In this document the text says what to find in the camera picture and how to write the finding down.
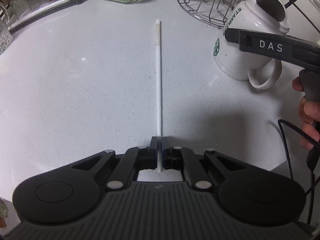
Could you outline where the white spoon with black rim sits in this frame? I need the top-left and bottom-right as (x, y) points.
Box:
(254, 0), (286, 22)

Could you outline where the white ceramic Starbucks mug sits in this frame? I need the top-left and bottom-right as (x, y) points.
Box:
(213, 0), (290, 90)

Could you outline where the white chopstick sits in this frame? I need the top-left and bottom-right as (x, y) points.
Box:
(155, 19), (163, 172)

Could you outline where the person's right hand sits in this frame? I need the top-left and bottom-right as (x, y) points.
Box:
(292, 77), (319, 150)

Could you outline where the black metal dish rack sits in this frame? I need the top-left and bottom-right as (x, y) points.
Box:
(1, 0), (84, 34)

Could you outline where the textured tall glass tumbler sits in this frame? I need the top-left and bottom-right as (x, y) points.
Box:
(0, 20), (12, 54)

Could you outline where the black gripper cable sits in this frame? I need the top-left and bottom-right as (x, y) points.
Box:
(277, 119), (320, 227)

